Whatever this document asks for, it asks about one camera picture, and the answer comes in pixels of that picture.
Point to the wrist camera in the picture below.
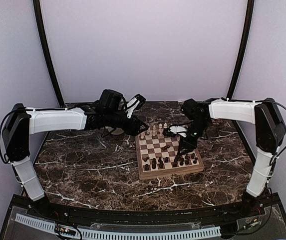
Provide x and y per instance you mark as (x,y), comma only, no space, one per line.
(188,108)
(110,99)

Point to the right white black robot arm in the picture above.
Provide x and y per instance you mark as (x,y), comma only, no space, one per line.
(270,130)

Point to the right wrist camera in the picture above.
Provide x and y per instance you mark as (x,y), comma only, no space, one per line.
(188,108)

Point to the left black frame post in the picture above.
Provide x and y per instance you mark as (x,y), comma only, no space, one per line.
(46,51)

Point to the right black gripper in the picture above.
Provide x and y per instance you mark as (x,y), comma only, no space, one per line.
(190,145)

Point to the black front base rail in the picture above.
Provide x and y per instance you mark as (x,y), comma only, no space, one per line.
(266,221)

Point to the dark knight piece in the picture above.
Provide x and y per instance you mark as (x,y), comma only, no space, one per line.
(165,147)

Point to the wooden chess board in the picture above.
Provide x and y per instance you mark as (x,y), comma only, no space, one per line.
(151,147)

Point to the dark tall piece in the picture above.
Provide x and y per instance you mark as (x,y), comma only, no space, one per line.
(154,163)
(161,164)
(181,161)

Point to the black frame post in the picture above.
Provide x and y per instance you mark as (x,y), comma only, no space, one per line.
(46,51)
(242,48)

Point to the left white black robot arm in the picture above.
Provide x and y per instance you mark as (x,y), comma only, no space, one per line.
(17,126)

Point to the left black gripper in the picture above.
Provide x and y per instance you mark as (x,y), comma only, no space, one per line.
(133,129)

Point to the white ribbed mug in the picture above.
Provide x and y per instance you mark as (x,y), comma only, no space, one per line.
(117,131)

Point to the dark tall piece front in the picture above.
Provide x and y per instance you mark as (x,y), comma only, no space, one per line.
(154,163)

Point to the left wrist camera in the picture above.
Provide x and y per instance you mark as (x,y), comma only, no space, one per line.
(110,99)

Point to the white slotted cable duct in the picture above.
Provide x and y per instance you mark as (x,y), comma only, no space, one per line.
(116,233)

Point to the white pieces back row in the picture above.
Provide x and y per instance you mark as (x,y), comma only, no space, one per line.
(156,129)

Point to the right black frame post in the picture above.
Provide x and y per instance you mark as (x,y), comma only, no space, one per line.
(242,48)

